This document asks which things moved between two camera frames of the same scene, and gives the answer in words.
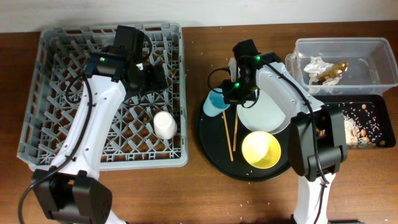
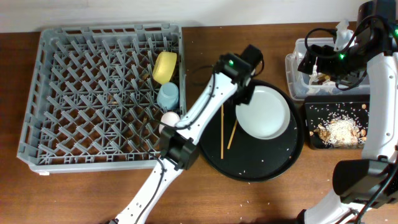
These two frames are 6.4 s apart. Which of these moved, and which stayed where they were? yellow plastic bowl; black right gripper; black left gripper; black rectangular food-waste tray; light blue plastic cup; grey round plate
Moved: yellow plastic bowl; black right gripper; light blue plastic cup; black left gripper
Stayed: grey round plate; black rectangular food-waste tray
